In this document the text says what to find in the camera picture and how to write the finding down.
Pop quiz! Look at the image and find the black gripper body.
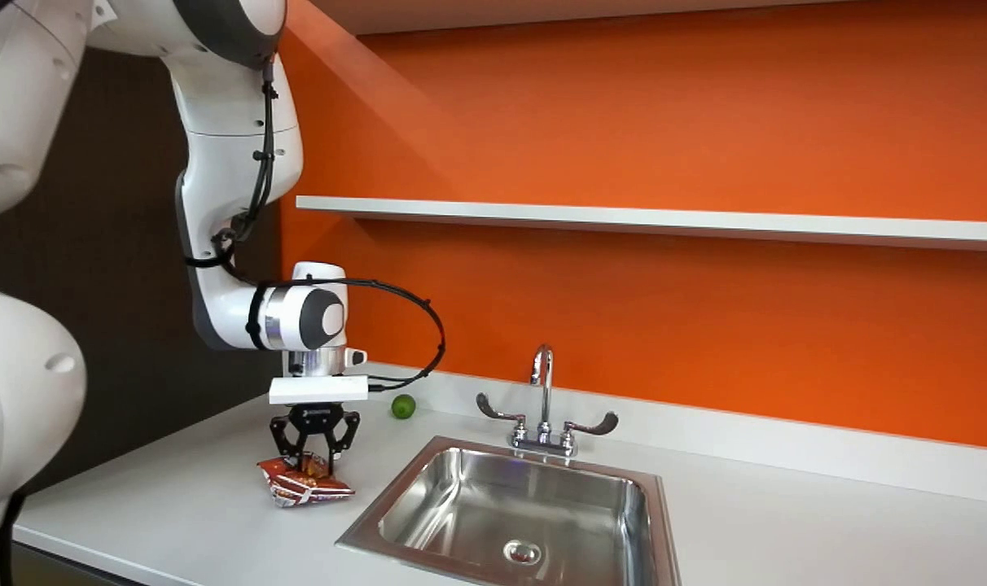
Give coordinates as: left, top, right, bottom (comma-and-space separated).
285, 400, 353, 437

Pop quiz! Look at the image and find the orange snack packet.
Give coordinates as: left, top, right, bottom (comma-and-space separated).
256, 451, 359, 511

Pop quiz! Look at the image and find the white overhead shelf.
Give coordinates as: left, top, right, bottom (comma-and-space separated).
307, 0, 843, 38

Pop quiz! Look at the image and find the green lime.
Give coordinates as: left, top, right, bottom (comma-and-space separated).
387, 392, 424, 423

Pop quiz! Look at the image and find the stainless steel sink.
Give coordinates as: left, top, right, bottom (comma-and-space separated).
337, 434, 685, 586

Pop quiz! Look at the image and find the round sink drain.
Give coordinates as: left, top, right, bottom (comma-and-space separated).
499, 536, 546, 571

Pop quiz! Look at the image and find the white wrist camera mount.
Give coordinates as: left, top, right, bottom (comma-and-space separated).
269, 343, 375, 409

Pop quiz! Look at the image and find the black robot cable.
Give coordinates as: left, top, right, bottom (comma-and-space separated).
256, 273, 449, 394

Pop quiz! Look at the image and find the chrome two-handle faucet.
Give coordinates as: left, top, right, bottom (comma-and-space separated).
474, 343, 623, 469

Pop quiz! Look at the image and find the long white wall shelf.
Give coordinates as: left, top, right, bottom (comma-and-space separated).
293, 191, 987, 258

